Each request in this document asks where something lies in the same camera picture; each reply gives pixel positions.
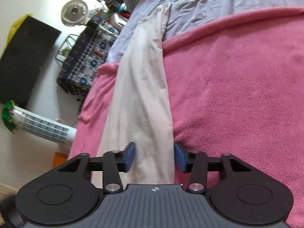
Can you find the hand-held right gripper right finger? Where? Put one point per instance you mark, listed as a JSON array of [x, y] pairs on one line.
[[179, 158]]

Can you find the beige pants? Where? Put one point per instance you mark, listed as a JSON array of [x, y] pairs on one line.
[[142, 87]]

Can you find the beige round fan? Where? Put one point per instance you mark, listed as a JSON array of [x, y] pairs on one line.
[[74, 11]]

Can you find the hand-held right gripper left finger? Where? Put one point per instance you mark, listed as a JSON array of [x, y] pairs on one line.
[[130, 156]]

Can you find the white tower fan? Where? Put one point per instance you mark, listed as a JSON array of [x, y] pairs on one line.
[[42, 124]]

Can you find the yellow cloth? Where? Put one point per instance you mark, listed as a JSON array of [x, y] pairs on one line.
[[16, 26]]

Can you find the lilac bed sheet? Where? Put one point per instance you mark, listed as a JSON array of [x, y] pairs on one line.
[[213, 2]]

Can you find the black television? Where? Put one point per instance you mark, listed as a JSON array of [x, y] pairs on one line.
[[26, 61]]

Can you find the pink blanket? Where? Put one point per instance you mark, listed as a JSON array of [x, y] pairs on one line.
[[237, 87]]

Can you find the orange box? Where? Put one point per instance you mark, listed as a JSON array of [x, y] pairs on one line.
[[60, 160]]

